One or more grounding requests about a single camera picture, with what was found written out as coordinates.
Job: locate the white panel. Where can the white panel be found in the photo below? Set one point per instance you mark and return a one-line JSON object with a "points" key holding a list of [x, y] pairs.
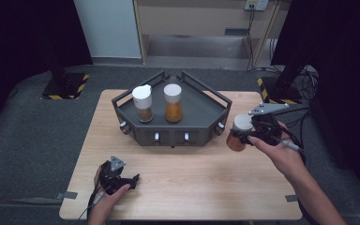
{"points": [[109, 28]]}

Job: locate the person's right hand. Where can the person's right hand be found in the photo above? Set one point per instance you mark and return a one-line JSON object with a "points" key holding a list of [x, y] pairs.
{"points": [[284, 156]]}

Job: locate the dark grey corner rack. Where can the dark grey corner rack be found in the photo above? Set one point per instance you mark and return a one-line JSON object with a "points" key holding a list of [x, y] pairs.
{"points": [[197, 109]]}

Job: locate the hazard-striped stand base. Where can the hazard-striped stand base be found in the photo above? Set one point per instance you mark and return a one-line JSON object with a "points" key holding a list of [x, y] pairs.
{"points": [[65, 89], [282, 93]]}

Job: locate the white wall socket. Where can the white wall socket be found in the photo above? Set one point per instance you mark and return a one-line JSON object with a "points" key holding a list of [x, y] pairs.
{"points": [[258, 4]]}

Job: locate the spice jar with spout lid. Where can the spice jar with spout lid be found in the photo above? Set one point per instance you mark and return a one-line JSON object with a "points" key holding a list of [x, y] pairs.
{"points": [[142, 97]]}

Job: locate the light wooden cabinet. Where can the light wooden cabinet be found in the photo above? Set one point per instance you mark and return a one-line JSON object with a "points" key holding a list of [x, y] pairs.
{"points": [[193, 18]]}

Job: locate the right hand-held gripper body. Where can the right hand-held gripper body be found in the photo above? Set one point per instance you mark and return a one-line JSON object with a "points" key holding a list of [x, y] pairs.
{"points": [[267, 129]]}

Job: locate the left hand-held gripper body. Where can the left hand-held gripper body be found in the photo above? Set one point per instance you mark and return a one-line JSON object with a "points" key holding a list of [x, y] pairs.
{"points": [[111, 178]]}

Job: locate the person's left hand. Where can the person's left hand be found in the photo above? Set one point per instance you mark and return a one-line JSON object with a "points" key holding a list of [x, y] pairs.
{"points": [[103, 203]]}

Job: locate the yellow-orange spice jar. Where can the yellow-orange spice jar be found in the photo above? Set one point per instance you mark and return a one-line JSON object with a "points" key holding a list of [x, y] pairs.
{"points": [[172, 100]]}

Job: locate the dark curtain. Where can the dark curtain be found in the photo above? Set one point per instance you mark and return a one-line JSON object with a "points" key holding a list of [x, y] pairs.
{"points": [[18, 37], [343, 62]]}

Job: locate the red-brown spice jar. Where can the red-brown spice jar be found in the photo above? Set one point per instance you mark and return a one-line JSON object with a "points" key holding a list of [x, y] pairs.
{"points": [[240, 122]]}

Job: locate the grey tape strip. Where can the grey tape strip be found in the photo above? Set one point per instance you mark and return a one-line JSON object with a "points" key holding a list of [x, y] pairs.
{"points": [[290, 198], [66, 195]]}

